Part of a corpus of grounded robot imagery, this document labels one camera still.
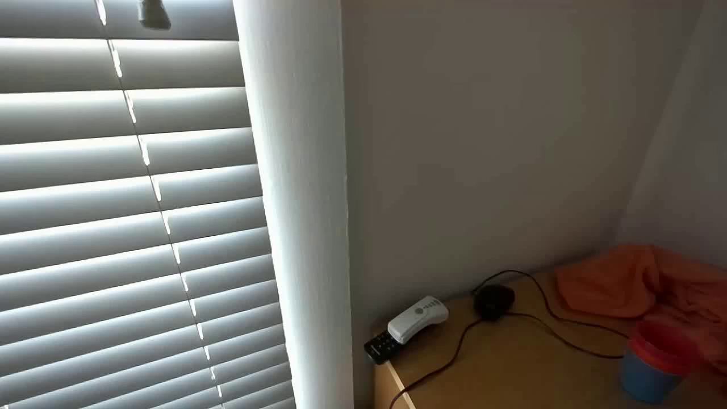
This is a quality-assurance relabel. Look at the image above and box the pink plastic cup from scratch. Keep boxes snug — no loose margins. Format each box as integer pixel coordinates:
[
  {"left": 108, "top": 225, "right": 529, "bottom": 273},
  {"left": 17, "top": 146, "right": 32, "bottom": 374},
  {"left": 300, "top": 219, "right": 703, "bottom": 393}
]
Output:
[{"left": 628, "top": 315, "right": 710, "bottom": 376}]

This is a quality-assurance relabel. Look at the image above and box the white handheld device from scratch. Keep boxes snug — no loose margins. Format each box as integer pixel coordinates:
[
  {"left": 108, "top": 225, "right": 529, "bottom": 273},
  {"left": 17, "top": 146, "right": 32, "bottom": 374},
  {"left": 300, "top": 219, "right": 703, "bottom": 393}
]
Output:
[{"left": 385, "top": 293, "right": 449, "bottom": 346}]

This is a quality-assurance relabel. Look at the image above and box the black remote control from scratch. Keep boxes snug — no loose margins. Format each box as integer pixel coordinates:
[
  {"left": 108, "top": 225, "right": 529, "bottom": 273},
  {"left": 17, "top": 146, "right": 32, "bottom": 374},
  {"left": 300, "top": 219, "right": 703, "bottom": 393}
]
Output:
[{"left": 360, "top": 331, "right": 407, "bottom": 366}]

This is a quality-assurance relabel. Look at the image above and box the black round device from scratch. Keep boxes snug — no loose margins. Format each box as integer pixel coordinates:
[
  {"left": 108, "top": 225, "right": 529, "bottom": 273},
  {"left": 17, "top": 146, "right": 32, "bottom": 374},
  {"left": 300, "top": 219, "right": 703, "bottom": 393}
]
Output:
[{"left": 471, "top": 284, "right": 517, "bottom": 320}]

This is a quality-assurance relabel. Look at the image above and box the light wooden dresser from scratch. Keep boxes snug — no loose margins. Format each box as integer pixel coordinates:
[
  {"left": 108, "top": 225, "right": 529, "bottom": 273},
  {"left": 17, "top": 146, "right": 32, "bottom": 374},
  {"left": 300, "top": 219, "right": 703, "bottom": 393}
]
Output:
[{"left": 370, "top": 259, "right": 727, "bottom": 409}]

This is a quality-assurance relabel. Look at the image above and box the white window blind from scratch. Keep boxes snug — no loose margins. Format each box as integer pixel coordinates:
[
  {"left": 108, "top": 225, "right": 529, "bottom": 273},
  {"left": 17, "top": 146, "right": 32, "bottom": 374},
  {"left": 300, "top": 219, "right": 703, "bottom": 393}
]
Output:
[{"left": 0, "top": 0, "right": 300, "bottom": 409}]

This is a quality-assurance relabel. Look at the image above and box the orange towel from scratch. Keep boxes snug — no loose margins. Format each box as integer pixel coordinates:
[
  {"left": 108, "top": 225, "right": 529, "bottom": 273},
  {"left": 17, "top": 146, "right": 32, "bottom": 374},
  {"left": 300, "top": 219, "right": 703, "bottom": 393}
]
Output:
[{"left": 552, "top": 244, "right": 727, "bottom": 376}]

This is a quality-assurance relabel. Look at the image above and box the blue plastic cup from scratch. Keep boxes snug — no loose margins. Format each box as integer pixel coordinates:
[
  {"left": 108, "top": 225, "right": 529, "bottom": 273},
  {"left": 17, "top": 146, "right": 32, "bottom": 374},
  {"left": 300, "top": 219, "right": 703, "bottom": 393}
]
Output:
[{"left": 619, "top": 351, "right": 685, "bottom": 406}]

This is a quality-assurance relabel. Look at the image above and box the thin black cable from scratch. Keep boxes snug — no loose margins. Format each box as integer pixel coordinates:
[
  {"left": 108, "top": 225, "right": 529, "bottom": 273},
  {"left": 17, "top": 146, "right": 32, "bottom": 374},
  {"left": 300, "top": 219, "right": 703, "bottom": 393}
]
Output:
[{"left": 389, "top": 269, "right": 630, "bottom": 409}]

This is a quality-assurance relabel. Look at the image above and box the dark blind cord knob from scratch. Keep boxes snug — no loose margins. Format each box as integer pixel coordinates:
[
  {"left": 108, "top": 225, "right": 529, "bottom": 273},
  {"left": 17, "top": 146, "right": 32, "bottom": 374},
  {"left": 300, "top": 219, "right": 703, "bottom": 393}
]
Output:
[{"left": 136, "top": 0, "right": 173, "bottom": 32}]

